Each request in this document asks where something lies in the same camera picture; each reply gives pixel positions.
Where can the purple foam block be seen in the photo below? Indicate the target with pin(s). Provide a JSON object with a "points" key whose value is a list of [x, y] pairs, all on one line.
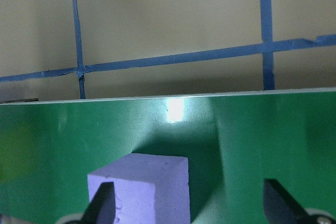
{"points": [[147, 182]]}

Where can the green conveyor belt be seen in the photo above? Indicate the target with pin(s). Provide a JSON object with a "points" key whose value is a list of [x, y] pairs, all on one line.
{"points": [[262, 134]]}

